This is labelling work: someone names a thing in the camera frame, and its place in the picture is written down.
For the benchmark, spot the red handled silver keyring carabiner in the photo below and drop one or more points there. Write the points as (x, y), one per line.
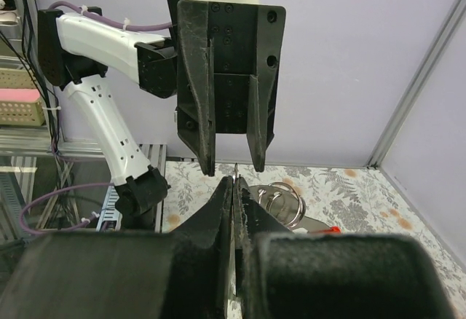
(274, 207)

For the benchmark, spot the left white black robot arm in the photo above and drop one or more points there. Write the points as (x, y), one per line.
(76, 50)

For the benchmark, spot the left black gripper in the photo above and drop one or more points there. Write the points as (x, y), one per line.
(219, 45)

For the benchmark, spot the floral table mat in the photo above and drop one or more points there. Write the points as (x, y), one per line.
(355, 200)

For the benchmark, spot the beige perforated basket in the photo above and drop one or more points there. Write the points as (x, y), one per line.
(18, 113)

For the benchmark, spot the pink foam sponge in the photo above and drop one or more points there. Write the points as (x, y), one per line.
(20, 95)

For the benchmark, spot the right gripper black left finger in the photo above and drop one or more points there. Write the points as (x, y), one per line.
(180, 274)

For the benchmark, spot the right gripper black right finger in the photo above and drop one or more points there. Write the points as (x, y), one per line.
(282, 274)

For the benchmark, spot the white slotted cable duct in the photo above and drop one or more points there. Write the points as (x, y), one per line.
(110, 218)

